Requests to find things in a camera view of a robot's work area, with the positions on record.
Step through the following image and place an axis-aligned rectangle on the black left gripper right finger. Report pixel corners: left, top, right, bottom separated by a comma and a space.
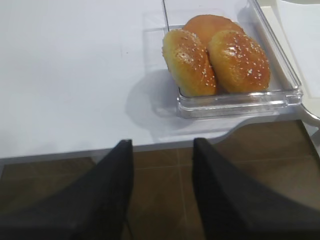
192, 138, 320, 240

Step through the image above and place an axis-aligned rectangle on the sesame bun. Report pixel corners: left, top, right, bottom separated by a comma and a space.
162, 29, 217, 97
207, 30, 271, 93

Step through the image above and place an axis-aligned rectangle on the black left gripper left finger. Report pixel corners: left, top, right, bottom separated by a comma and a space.
0, 140, 133, 240

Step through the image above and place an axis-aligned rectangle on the plain bottom bun in container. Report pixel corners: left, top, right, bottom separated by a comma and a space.
182, 14, 244, 47

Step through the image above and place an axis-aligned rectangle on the white serving tray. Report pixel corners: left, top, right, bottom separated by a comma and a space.
258, 0, 320, 126

